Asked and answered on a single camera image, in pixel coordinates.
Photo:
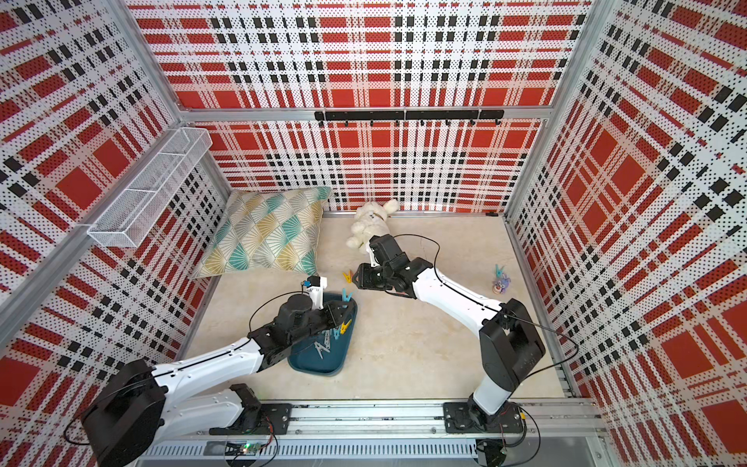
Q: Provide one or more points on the white plush toy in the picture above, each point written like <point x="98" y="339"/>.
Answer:
<point x="370" y="220"/>

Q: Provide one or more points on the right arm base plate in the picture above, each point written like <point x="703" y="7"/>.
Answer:
<point x="469" y="418"/>

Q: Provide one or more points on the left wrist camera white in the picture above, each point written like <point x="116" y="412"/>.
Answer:
<point x="315" y="286"/>

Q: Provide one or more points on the black hook rail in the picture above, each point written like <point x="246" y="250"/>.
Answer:
<point x="347" y="117"/>

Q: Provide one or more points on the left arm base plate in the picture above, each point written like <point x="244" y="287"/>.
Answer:
<point x="264" y="419"/>

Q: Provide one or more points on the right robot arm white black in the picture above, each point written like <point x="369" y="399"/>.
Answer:
<point x="510" y="344"/>

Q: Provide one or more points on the patterned cushion teal yellow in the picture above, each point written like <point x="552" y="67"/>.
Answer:
<point x="267" y="231"/>

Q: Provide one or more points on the purple clothespin far right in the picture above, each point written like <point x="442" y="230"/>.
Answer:
<point x="500" y="285"/>

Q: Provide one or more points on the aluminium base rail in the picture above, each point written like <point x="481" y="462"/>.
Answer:
<point x="425" y="418"/>

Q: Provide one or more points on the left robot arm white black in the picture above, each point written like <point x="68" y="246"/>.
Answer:
<point x="143" y="404"/>

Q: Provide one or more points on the green circuit board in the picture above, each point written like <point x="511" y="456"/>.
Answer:
<point x="235" y="449"/>

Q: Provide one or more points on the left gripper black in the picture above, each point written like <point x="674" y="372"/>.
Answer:
<point x="335" y="316"/>

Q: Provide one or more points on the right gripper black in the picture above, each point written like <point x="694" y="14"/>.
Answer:
<point x="365" y="280"/>

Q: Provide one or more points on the teal plastic storage box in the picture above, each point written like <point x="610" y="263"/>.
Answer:
<point x="304" y="358"/>

